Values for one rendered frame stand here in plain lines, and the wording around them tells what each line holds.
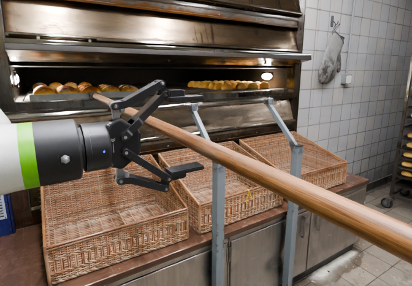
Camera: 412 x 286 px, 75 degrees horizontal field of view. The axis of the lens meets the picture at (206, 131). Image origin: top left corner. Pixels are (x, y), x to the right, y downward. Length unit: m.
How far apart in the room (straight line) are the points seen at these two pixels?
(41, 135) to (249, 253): 1.27
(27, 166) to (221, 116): 1.50
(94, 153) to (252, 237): 1.17
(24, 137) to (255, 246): 1.30
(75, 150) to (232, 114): 1.53
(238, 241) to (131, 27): 1.20
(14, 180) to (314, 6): 2.28
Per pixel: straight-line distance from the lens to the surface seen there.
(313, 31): 2.40
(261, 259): 1.62
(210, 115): 1.77
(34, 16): 1.49
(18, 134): 0.42
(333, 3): 2.61
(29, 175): 0.42
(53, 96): 1.51
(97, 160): 0.43
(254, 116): 1.98
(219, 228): 1.24
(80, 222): 1.53
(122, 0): 1.56
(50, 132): 0.42
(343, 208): 0.31
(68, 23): 1.49
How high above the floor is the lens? 1.31
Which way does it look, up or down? 12 degrees down
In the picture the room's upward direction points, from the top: straight up
